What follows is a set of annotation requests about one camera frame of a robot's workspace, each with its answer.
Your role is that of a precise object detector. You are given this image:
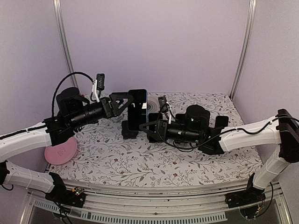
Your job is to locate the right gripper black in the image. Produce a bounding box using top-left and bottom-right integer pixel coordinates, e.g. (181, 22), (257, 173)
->
(140, 119), (201, 143)

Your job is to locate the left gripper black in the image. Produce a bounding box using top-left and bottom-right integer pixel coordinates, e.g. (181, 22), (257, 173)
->
(70, 94), (134, 130)

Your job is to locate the blue phone face down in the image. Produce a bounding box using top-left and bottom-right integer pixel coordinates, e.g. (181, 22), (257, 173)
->
(128, 89), (148, 131)

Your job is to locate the black round folding stand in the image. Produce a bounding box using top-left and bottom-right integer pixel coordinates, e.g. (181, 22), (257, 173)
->
(121, 120), (139, 140)

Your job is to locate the small black phone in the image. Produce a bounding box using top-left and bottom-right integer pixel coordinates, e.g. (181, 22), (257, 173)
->
(175, 113), (185, 122)

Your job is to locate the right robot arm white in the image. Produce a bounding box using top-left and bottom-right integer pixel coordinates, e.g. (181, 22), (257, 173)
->
(139, 105), (299, 203)

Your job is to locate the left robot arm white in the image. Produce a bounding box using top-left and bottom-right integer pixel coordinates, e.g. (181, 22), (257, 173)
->
(0, 87), (134, 203)

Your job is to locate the white round dish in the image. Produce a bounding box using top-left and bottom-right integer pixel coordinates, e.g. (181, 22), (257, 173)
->
(147, 96), (160, 115)

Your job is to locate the floral table mat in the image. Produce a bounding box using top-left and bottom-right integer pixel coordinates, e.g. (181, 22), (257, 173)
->
(48, 92), (267, 188)

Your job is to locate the pink round object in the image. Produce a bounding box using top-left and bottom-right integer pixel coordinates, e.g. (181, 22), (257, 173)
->
(44, 137), (77, 165)

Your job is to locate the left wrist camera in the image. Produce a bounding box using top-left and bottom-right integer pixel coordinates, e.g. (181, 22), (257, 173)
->
(90, 73), (105, 102)

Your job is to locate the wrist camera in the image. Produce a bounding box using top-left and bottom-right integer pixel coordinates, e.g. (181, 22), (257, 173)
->
(158, 96), (174, 124)
(90, 73), (105, 102)

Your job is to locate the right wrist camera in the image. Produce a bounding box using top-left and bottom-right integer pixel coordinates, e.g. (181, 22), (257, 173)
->
(158, 96), (174, 124)

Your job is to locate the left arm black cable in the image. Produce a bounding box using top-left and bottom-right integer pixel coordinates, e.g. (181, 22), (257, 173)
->
(50, 71), (95, 117)

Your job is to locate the front aluminium rail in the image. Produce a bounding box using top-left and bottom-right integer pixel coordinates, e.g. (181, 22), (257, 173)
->
(20, 181), (295, 224)

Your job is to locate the left aluminium frame post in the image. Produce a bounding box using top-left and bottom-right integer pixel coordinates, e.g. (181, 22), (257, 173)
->
(52, 0), (81, 94)

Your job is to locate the aluminium frame post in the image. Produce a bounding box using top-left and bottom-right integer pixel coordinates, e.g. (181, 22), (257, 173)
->
(229, 0), (257, 101)
(52, 0), (81, 94)

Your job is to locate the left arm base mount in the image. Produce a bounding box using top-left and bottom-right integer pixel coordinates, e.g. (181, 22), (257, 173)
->
(45, 172), (86, 208)

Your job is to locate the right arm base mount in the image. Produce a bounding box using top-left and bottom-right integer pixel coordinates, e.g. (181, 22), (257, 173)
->
(225, 173), (266, 208)

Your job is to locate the right aluminium frame post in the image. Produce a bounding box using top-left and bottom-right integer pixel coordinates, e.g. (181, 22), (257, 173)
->
(229, 0), (257, 101)

